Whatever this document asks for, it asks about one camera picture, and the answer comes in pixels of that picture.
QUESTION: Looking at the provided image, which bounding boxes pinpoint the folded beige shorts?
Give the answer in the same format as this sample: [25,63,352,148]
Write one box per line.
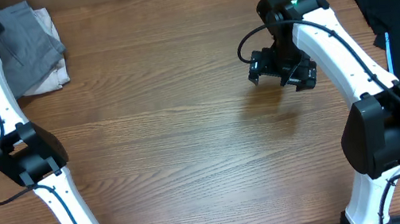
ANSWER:
[0,5,74,109]

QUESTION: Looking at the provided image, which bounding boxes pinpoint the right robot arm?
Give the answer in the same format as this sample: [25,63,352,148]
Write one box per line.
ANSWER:
[247,0,400,224]

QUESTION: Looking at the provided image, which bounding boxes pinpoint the grey shorts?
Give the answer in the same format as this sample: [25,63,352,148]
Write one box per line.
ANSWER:
[0,0,73,102]

